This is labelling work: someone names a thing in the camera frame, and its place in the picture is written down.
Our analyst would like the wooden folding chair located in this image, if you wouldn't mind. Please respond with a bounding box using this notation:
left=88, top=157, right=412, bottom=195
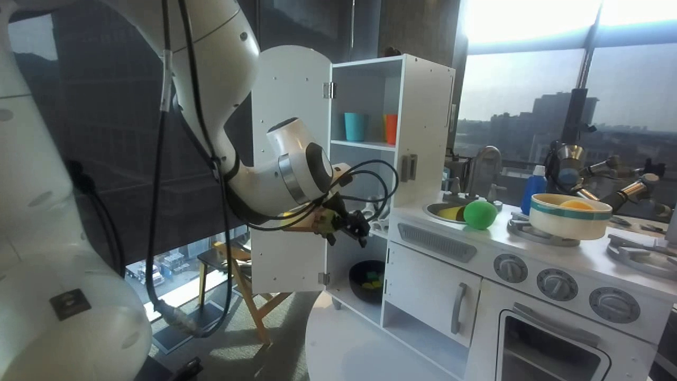
left=196, top=238, right=293, bottom=341

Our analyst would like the gold wrist camera mount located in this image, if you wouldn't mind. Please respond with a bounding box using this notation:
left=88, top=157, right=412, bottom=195
left=283, top=209, right=340, bottom=238

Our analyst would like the white oven door with window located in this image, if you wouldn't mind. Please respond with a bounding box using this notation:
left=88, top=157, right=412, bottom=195
left=464, top=279, right=658, bottom=381

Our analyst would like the white bowl with green stripe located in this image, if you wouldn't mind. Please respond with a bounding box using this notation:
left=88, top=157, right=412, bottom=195
left=527, top=191, right=614, bottom=244

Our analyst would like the blue bottle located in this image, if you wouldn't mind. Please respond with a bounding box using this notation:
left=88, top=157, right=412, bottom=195
left=519, top=164, right=550, bottom=215

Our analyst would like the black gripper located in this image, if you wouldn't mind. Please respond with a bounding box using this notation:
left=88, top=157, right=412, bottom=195
left=328, top=208, right=372, bottom=248

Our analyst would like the white toy kitchen unit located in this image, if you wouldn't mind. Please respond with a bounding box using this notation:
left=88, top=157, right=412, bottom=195
left=319, top=51, right=677, bottom=381

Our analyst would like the blue cup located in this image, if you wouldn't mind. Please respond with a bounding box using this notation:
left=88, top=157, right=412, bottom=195
left=343, top=110, right=367, bottom=143

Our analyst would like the black pan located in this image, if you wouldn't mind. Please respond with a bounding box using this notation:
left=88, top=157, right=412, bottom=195
left=347, top=258, right=386, bottom=307

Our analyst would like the green toy ball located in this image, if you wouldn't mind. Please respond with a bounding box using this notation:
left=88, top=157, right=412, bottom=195
left=460, top=196, right=500, bottom=233

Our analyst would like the small white cabinet door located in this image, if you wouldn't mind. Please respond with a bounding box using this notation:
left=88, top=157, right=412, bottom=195
left=382, top=241, right=485, bottom=349

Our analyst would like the grey round stove knob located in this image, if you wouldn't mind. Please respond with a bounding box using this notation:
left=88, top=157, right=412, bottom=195
left=588, top=284, right=643, bottom=325
left=536, top=266, right=582, bottom=305
left=492, top=252, right=530, bottom=286

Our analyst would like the grey toy faucet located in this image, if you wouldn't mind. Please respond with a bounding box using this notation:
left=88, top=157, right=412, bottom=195
left=467, top=143, right=504, bottom=204

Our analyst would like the grey metal pole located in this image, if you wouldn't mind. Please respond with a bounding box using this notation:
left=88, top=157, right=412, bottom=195
left=558, top=0, right=605, bottom=151

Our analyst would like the short white fridge door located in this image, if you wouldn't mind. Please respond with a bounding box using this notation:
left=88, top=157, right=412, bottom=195
left=250, top=224, right=329, bottom=297

